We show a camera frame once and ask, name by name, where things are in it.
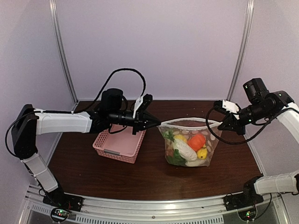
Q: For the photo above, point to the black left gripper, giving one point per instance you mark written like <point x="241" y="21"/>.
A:
<point x="140" y="121"/>

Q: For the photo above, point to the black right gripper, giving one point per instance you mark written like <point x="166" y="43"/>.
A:
<point x="230" y="121"/>

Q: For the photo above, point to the orange pumpkin with leaf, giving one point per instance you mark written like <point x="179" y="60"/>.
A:
<point x="197" y="142"/>

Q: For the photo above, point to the white wrinkled cabbage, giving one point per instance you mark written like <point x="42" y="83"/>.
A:
<point x="184" y="150"/>

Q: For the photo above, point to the clear zip top bag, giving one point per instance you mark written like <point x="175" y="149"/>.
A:
<point x="189" y="127"/>

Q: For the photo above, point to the white radish with green leaves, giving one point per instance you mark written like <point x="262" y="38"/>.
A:
<point x="178" y="160"/>

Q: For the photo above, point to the yellow pear with leaf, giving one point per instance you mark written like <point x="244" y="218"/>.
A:
<point x="181" y="137"/>

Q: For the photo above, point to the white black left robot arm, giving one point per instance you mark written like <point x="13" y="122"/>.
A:
<point x="32" y="122"/>

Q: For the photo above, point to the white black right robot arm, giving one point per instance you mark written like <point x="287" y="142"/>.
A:
<point x="272" y="152"/>

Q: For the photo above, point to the pink perforated plastic basket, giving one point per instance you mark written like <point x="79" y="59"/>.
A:
<point x="119" y="145"/>

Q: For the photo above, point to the right round circuit board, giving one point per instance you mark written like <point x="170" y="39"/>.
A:
<point x="247" y="215"/>

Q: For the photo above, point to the round circuit board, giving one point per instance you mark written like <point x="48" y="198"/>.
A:
<point x="59" y="215"/>
<point x="247" y="215"/>

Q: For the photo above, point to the left round circuit board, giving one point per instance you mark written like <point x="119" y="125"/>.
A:
<point x="59" y="215"/>

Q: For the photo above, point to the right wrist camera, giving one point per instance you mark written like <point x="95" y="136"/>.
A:
<point x="227" y="107"/>

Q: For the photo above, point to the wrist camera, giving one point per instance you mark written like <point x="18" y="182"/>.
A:
<point x="141" y="104"/>
<point x="227" y="107"/>

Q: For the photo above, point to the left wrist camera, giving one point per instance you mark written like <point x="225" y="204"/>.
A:
<point x="141" y="104"/>

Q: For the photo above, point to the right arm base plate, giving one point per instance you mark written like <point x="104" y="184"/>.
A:
<point x="241" y="200"/>

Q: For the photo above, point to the aluminium front rail frame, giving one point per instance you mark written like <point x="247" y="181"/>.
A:
<point x="207" y="210"/>

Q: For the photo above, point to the right aluminium corner post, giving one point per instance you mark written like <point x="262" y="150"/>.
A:
<point x="244" y="41"/>

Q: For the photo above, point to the aluminium corner post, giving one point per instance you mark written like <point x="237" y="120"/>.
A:
<point x="61" y="51"/>
<point x="244" y="41"/>

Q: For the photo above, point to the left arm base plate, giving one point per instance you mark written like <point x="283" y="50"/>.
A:
<point x="63" y="201"/>

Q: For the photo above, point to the left aluminium corner post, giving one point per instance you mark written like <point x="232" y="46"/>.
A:
<point x="61" y="51"/>

